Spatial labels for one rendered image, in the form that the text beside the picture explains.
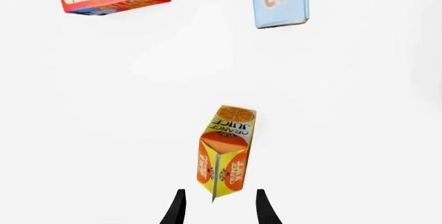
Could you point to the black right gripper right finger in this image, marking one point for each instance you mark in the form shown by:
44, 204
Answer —
266, 212

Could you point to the light blue printed box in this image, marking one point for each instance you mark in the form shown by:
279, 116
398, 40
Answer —
279, 1

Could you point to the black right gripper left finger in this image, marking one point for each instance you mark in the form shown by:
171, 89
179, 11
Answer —
175, 212

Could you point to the orange juice carton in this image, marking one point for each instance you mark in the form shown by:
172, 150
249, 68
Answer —
224, 154

